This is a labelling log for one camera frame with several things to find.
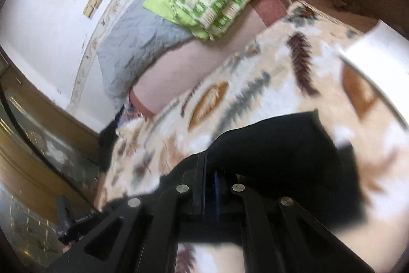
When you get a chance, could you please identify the wooden glass door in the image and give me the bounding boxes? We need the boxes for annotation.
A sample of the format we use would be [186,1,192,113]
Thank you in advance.
[0,46,106,261]

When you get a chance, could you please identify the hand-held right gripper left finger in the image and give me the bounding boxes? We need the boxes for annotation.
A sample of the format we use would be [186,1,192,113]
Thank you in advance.
[48,152,208,273]

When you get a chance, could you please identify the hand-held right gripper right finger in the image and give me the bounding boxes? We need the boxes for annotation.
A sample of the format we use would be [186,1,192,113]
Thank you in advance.
[207,164,376,273]

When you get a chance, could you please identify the grey quilted pillow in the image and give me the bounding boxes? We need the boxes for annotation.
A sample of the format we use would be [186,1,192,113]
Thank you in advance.
[96,0,197,104]

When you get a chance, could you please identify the black pants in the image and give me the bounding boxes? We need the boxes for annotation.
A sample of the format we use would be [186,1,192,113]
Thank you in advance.
[102,111,366,245]

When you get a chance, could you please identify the white paper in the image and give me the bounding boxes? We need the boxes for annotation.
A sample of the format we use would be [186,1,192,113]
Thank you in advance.
[339,20,409,129]

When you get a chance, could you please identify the black cloth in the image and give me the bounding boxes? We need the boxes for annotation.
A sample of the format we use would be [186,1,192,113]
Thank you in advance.
[97,107,128,173]

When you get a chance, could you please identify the leaf print blanket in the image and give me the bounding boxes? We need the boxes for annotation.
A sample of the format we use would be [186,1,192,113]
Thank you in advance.
[94,0,409,273]

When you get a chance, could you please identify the pink blanket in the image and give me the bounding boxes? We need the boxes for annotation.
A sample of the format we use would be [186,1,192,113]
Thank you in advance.
[129,0,288,118]

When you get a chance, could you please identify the floral wall border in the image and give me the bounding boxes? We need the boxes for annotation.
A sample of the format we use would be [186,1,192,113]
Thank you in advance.
[65,0,189,110]

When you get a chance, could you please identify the beige wall switch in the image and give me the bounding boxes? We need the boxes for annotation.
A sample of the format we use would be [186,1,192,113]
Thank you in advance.
[84,0,104,18]

